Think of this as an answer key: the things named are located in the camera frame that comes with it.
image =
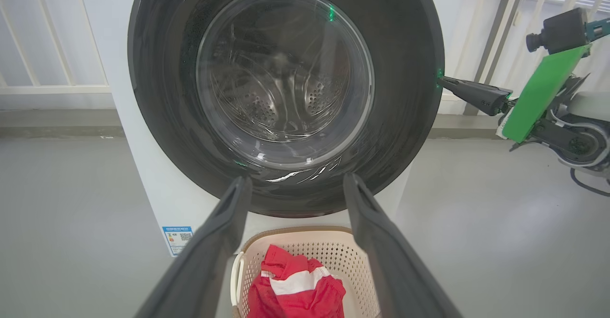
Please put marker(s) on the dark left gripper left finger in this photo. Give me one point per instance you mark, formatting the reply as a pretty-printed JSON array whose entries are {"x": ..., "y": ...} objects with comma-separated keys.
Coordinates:
[{"x": 200, "y": 270}]

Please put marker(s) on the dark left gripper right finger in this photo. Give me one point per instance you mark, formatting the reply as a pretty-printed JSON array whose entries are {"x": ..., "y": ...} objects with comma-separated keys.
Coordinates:
[{"x": 395, "y": 275}]

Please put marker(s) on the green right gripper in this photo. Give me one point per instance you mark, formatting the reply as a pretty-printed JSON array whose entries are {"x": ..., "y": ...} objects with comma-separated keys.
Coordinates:
[{"x": 543, "y": 94}]

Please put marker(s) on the red white garment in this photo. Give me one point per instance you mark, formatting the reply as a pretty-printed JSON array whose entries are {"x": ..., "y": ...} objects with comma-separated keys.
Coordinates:
[{"x": 295, "y": 289}]

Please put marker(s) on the black round washing machine door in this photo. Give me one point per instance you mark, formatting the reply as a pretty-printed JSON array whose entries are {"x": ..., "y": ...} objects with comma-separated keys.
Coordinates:
[{"x": 162, "y": 94}]

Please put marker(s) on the cream laundry basket brown rim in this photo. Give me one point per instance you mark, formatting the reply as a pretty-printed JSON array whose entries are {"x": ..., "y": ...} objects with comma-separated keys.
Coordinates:
[{"x": 333, "y": 256}]

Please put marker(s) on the white washing machine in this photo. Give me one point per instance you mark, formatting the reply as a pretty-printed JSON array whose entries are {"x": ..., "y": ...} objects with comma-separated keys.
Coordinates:
[{"x": 157, "y": 179}]

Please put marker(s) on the blue energy label sticker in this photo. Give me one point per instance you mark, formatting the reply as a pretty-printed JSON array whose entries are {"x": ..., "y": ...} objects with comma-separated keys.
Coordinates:
[{"x": 177, "y": 239}]

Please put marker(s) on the white railing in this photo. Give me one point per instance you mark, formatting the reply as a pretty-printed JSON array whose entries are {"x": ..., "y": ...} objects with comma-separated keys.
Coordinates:
[
  {"x": 495, "y": 22},
  {"x": 52, "y": 89}
]

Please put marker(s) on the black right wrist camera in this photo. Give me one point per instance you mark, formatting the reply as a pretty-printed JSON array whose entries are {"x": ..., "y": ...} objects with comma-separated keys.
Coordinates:
[{"x": 564, "y": 32}]

